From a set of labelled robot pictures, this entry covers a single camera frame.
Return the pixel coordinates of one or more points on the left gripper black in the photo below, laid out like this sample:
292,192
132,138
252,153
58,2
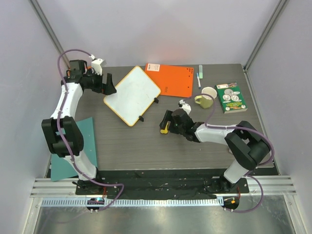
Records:
108,88

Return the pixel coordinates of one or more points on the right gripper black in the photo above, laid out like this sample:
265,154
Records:
169,122

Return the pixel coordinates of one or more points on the yellow whiteboard eraser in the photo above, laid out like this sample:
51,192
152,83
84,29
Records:
165,130

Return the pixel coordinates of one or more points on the whiteboard with yellow frame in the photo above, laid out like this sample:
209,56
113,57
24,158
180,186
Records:
136,92

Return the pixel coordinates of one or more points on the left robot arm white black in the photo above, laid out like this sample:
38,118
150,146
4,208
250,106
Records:
61,131

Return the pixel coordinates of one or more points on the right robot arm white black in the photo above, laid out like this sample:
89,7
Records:
248,146

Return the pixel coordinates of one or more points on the blue whiteboard marker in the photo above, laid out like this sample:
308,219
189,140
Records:
198,80

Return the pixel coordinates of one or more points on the orange notebook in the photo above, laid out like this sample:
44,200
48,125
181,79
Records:
174,81

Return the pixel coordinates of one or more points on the pale yellow mug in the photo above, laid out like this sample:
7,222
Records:
206,99

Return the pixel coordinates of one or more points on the green coin book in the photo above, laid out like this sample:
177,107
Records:
231,98

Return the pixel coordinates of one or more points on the teal mat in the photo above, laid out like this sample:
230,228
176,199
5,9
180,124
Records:
63,169

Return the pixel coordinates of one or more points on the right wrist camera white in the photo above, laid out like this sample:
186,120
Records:
184,106

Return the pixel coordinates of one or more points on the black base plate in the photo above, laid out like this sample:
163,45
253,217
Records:
156,184

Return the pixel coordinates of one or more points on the left aluminium corner post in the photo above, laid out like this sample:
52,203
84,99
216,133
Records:
46,25

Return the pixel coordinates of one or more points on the aluminium corner post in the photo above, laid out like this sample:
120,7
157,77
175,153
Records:
46,25
277,12

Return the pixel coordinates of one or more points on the aluminium front rail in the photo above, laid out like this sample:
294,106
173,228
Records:
271,185

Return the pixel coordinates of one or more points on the white slotted cable duct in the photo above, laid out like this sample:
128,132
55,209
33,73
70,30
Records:
95,202

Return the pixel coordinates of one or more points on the right aluminium corner post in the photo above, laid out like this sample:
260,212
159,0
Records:
277,12

